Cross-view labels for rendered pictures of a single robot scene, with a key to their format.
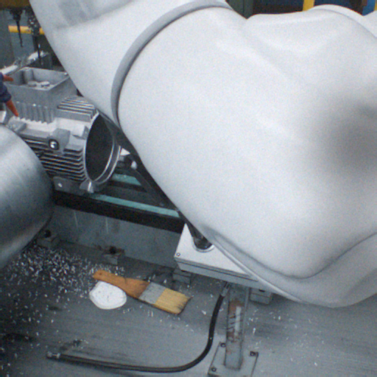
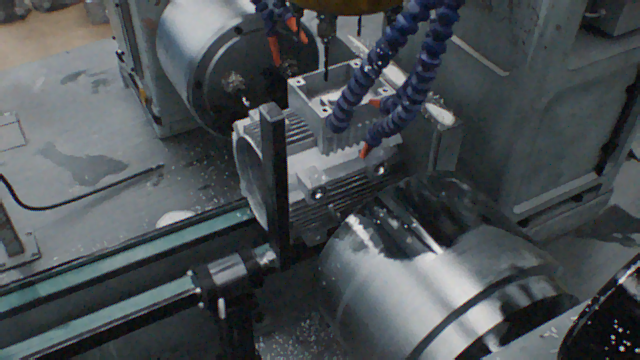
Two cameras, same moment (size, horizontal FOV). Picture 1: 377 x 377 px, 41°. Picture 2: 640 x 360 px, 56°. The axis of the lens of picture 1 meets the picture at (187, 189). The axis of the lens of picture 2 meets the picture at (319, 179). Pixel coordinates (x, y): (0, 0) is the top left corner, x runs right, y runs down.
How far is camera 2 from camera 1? 143 cm
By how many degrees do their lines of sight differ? 92
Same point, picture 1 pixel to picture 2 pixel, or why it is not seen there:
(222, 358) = (27, 244)
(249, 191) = not seen: outside the picture
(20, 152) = (194, 44)
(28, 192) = (176, 65)
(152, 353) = (91, 215)
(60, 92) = (301, 105)
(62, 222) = not seen: hidden behind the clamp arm
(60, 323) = (185, 183)
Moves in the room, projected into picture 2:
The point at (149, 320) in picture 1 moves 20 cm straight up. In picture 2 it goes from (119, 231) to (92, 147)
